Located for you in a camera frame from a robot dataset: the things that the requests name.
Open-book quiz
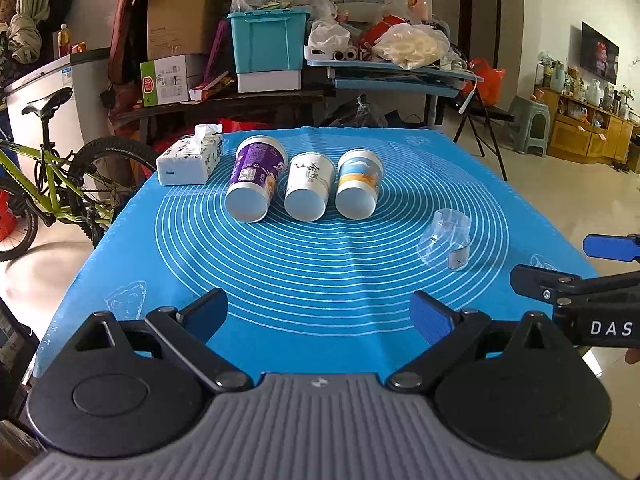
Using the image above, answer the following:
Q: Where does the green bicycle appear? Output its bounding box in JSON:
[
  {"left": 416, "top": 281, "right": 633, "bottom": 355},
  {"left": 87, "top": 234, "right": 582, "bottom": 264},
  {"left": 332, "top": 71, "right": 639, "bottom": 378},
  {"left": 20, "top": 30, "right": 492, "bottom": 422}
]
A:
[{"left": 0, "top": 86, "right": 159, "bottom": 262}]

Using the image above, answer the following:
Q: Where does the small white plastic bag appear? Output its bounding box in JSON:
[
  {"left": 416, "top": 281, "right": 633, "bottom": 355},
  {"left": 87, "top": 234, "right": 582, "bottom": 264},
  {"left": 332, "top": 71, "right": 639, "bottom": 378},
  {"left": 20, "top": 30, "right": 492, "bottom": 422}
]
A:
[{"left": 307, "top": 20, "right": 352, "bottom": 52}]

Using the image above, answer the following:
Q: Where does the tied pale curtain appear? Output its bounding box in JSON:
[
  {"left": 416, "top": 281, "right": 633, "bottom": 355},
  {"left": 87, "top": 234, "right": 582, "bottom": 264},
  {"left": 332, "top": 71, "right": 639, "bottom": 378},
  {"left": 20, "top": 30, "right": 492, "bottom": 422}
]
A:
[{"left": 7, "top": 0, "right": 62, "bottom": 65}]

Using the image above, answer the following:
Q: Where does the large cardboard box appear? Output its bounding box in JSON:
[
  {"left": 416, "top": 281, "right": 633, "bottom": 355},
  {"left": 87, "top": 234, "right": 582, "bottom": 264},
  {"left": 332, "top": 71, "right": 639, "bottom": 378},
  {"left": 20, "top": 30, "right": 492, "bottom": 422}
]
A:
[{"left": 146, "top": 0, "right": 228, "bottom": 61}]

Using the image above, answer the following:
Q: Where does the flat white box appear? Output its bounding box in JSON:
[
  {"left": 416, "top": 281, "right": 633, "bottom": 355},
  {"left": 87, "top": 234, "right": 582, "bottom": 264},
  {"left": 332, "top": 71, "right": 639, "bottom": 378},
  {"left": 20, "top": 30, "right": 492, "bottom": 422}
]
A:
[{"left": 237, "top": 70, "right": 302, "bottom": 94}]

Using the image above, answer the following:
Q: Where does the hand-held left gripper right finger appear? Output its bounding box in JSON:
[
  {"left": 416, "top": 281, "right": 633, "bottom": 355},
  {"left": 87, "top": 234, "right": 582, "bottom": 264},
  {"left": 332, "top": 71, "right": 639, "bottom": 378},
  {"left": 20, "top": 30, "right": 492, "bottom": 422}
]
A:
[{"left": 387, "top": 290, "right": 573, "bottom": 395}]

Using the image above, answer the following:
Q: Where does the blue silicone mat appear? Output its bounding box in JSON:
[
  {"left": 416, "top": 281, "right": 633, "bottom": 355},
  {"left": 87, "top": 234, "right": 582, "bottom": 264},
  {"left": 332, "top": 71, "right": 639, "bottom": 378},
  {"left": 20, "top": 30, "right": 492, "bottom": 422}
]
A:
[{"left": 32, "top": 127, "right": 601, "bottom": 392}]

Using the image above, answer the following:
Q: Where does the black folding chair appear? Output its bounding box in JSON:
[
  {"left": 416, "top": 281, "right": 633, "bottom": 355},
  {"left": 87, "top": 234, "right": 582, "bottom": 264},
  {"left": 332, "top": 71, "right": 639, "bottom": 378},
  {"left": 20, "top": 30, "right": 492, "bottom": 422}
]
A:
[{"left": 452, "top": 104, "right": 516, "bottom": 182}]

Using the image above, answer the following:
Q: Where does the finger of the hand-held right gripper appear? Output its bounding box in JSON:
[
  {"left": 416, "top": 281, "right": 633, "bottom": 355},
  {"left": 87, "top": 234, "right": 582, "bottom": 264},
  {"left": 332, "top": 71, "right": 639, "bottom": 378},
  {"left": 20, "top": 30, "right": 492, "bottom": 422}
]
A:
[
  {"left": 582, "top": 233, "right": 640, "bottom": 264},
  {"left": 509, "top": 264, "right": 602, "bottom": 307}
]

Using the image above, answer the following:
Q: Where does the dark red hanging garment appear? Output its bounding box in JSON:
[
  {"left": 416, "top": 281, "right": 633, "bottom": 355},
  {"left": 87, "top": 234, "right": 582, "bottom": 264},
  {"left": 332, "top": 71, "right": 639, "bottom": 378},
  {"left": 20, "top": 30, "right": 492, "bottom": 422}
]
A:
[{"left": 109, "top": 0, "right": 157, "bottom": 92}]

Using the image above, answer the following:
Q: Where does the wooden cabinet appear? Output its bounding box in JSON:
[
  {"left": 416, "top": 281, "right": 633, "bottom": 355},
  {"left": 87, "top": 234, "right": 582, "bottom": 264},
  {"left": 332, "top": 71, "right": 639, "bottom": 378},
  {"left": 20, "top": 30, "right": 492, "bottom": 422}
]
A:
[{"left": 532, "top": 85, "right": 640, "bottom": 165}]

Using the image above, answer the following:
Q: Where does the dark wooden table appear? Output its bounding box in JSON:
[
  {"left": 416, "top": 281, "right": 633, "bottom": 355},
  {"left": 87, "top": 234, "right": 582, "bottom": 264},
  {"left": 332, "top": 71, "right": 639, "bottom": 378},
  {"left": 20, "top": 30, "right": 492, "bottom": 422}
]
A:
[{"left": 112, "top": 87, "right": 328, "bottom": 137}]

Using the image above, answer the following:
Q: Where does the white paper cup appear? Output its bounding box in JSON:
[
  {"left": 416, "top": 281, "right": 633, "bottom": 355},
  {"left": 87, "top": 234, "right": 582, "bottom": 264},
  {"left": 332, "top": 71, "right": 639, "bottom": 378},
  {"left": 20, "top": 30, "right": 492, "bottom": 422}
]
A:
[{"left": 284, "top": 152, "right": 336, "bottom": 222}]

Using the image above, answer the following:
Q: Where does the clear bag of white rings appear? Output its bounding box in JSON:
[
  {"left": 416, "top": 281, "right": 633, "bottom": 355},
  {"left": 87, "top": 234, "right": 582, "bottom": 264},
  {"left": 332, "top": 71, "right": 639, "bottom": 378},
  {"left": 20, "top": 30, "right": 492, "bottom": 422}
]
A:
[{"left": 372, "top": 22, "right": 451, "bottom": 70}]

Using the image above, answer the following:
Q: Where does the dark box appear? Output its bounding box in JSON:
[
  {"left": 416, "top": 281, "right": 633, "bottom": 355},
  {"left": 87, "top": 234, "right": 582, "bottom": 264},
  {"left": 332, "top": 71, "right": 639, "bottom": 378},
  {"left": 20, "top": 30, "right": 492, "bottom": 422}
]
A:
[{"left": 0, "top": 299, "right": 40, "bottom": 413}]

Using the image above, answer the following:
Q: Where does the teal storage bin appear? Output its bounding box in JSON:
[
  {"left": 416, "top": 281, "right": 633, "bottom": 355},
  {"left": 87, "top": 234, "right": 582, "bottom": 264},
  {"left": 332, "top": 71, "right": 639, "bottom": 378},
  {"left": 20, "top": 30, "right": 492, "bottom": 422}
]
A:
[{"left": 226, "top": 9, "right": 307, "bottom": 74}]

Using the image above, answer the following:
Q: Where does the red plastic bag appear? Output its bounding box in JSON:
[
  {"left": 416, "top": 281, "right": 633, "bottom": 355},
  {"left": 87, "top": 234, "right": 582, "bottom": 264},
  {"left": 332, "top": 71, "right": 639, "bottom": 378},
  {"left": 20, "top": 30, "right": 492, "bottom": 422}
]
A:
[{"left": 470, "top": 58, "right": 507, "bottom": 106}]

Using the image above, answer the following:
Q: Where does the white chest freezer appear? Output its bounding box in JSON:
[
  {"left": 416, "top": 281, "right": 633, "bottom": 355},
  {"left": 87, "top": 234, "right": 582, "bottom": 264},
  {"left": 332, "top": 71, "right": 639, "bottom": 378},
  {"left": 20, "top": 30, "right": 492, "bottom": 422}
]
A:
[{"left": 2, "top": 49, "right": 113, "bottom": 191}]

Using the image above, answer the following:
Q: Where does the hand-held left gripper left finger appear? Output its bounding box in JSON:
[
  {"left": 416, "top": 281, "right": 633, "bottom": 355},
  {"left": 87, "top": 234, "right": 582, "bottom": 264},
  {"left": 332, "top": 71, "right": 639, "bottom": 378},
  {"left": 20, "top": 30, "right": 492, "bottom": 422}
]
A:
[{"left": 74, "top": 287, "right": 253, "bottom": 395}]

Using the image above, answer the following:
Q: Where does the green plastic stool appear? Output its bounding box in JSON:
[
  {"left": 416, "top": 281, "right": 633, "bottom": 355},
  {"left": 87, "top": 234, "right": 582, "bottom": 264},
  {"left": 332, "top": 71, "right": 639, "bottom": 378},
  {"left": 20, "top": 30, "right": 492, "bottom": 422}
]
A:
[{"left": 507, "top": 96, "right": 551, "bottom": 157}]

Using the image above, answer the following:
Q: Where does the white tissue pack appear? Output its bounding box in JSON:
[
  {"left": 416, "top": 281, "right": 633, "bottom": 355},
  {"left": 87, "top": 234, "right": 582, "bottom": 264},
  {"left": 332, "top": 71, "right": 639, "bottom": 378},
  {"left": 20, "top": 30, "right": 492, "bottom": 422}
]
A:
[{"left": 156, "top": 124, "right": 224, "bottom": 187}]

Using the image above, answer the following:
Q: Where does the clear plastic cup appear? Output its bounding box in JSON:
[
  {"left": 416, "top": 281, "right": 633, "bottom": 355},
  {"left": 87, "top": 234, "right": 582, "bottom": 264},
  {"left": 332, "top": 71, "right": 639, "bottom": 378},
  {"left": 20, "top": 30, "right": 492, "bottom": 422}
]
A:
[{"left": 417, "top": 208, "right": 472, "bottom": 272}]

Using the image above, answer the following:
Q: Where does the green and white carton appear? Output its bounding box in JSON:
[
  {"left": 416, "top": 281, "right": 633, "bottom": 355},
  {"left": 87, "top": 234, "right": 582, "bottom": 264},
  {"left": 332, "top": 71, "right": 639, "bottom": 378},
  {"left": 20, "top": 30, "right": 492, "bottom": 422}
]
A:
[{"left": 140, "top": 54, "right": 211, "bottom": 107}]

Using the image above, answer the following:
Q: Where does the blue and orange paper cup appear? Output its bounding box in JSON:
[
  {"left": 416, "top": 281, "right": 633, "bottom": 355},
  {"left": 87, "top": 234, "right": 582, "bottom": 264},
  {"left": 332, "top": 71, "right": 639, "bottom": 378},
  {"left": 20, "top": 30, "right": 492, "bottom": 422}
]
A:
[{"left": 335, "top": 149, "right": 385, "bottom": 220}]

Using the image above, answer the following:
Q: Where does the blue study desk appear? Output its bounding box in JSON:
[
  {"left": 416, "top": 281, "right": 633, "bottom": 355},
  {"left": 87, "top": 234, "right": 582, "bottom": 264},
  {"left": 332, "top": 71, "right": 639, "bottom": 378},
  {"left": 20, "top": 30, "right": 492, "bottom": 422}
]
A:
[{"left": 306, "top": 57, "right": 485, "bottom": 128}]

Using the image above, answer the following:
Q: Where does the wall television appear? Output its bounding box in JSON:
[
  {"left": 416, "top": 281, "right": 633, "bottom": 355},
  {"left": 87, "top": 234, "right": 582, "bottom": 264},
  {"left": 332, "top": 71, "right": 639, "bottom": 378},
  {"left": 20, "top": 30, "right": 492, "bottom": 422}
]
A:
[{"left": 581, "top": 22, "right": 620, "bottom": 84}]

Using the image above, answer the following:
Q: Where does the dark door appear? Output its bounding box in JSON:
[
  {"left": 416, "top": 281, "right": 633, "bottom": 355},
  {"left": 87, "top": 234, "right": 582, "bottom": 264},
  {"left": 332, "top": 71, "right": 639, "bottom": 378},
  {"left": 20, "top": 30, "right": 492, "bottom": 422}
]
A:
[{"left": 459, "top": 0, "right": 502, "bottom": 68}]

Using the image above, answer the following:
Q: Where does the purple paper cup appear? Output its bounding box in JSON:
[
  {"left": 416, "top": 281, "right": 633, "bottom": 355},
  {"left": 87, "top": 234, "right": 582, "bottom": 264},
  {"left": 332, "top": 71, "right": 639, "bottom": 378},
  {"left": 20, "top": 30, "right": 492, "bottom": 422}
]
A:
[{"left": 224, "top": 136, "right": 289, "bottom": 224}]

